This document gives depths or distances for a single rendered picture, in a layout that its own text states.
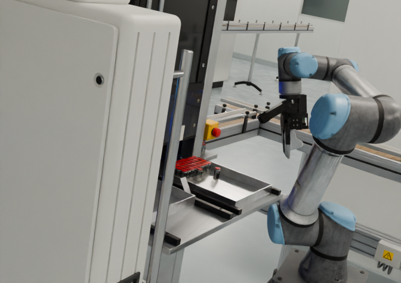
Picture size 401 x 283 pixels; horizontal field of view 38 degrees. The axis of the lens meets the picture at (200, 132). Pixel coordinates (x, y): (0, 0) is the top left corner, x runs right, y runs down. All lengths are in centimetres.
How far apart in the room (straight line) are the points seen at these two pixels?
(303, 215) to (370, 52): 187
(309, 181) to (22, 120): 78
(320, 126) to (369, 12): 201
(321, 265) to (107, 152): 93
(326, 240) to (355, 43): 186
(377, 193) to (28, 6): 269
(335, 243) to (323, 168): 31
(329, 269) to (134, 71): 100
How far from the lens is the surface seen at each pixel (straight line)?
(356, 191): 357
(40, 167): 121
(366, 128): 149
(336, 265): 184
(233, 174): 226
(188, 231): 179
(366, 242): 298
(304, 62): 181
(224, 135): 276
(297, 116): 194
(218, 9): 226
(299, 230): 172
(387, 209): 354
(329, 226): 178
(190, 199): 194
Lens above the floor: 166
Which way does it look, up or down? 16 degrees down
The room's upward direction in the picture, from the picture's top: 10 degrees clockwise
